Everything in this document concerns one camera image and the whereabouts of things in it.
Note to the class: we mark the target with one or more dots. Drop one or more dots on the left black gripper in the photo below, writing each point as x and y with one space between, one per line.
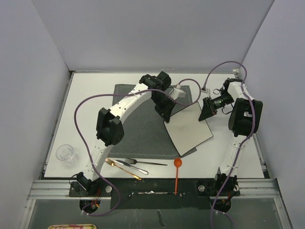
165 112

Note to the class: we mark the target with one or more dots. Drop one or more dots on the silver table knife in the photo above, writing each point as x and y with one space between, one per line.
131 166

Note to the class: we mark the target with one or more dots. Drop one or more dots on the dark handled silver fork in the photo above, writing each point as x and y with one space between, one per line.
134 161

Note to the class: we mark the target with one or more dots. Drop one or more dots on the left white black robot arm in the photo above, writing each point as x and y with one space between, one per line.
110 121

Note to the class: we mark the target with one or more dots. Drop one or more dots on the orange plastic spoon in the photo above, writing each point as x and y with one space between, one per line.
177 163

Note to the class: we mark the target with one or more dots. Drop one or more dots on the white square plate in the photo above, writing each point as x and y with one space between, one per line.
186 131

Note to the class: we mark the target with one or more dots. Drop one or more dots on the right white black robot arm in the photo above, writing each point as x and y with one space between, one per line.
243 123

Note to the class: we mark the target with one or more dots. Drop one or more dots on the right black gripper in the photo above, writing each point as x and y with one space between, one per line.
208 109

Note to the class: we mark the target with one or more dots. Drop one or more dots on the floral tray edge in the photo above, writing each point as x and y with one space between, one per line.
73 226

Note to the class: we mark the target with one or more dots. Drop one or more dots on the clear plastic cup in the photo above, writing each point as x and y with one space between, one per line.
66 154

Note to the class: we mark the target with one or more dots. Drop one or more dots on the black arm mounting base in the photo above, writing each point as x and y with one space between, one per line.
150 193

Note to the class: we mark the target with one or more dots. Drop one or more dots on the gold fork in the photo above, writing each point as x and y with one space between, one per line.
113 164

